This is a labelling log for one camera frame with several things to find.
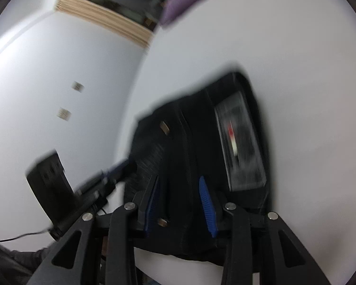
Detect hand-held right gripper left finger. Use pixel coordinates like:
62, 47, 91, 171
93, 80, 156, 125
30, 175, 161, 285

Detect person's left forearm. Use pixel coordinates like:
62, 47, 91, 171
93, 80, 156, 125
0, 234, 52, 285

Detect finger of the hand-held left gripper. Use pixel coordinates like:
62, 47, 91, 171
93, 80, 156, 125
77, 159, 137, 197

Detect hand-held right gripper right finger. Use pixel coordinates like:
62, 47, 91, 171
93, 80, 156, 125
198, 176, 331, 285

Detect white bed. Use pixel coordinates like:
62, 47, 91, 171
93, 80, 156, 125
101, 0, 356, 285

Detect thin black cable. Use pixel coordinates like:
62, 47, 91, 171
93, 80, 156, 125
0, 229, 52, 242

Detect purple pillow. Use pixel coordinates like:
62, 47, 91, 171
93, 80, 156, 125
159, 0, 215, 26

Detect black pants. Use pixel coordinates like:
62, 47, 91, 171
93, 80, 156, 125
123, 71, 275, 266

